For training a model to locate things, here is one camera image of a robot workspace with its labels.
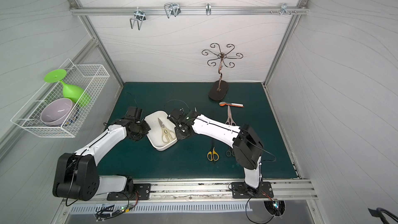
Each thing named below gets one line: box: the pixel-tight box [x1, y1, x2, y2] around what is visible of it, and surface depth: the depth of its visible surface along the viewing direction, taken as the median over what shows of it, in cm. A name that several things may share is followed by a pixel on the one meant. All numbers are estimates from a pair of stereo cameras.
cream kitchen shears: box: [157, 117, 176, 144], surface depth 95 cm
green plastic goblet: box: [44, 68, 92, 108], surface depth 64 cm
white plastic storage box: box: [144, 110, 178, 151], surface depth 96 cm
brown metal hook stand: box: [201, 43, 244, 102], surface depth 99 cm
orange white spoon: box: [218, 101, 245, 108], surface depth 110 cm
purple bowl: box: [40, 98, 75, 127], surface depth 61 cm
